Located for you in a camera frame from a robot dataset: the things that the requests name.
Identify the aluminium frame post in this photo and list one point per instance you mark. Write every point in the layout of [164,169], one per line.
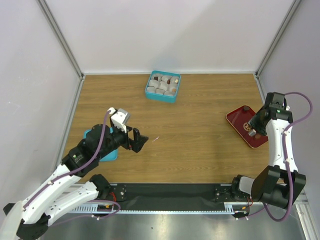
[45,8]
[281,30]

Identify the metal tongs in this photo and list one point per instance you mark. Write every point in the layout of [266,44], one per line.
[253,129]

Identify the teal chocolate box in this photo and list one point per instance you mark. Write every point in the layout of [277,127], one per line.
[159,90]

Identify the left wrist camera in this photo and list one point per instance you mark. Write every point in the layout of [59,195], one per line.
[119,118]

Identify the slotted cable duct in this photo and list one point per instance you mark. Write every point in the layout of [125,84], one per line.
[220,208]

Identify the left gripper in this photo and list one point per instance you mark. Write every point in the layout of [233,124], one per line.
[139,140]

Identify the right aluminium frame post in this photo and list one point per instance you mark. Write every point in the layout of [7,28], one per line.
[281,30]

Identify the left aluminium frame post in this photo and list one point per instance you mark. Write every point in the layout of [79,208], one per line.
[45,8]

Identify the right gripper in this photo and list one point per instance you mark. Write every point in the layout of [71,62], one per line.
[254,121]

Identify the red chocolate tray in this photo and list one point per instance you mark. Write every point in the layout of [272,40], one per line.
[239,119]

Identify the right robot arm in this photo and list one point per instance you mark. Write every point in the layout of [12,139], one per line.
[280,183]

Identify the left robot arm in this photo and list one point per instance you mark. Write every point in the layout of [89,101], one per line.
[31,218]

